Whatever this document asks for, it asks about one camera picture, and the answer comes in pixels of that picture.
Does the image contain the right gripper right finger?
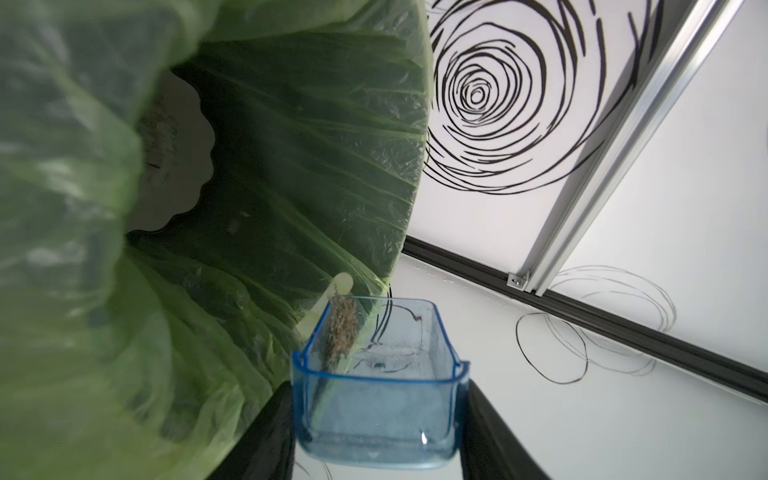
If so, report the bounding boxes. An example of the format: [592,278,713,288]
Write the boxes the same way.
[460,380,549,480]

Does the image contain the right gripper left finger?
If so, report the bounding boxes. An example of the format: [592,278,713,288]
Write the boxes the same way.
[207,381,296,480]

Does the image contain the clear blue shavings tray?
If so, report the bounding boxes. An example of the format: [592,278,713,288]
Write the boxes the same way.
[291,295,470,469]

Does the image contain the bin with green bag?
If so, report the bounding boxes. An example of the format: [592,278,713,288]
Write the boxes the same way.
[1,1,432,479]

